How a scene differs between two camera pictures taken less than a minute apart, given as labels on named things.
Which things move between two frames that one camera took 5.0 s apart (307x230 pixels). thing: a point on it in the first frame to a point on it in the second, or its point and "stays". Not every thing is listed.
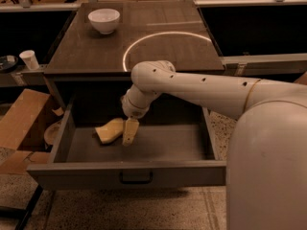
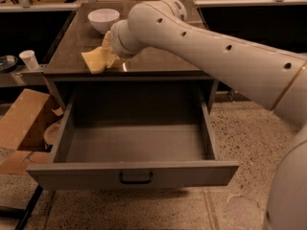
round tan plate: [51, 133] stays
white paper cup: [29, 57] stays
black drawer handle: [134, 182] stays
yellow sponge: [110, 130] to [95, 59]
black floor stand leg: [24, 214] stays
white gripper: [134, 111] to [115, 43]
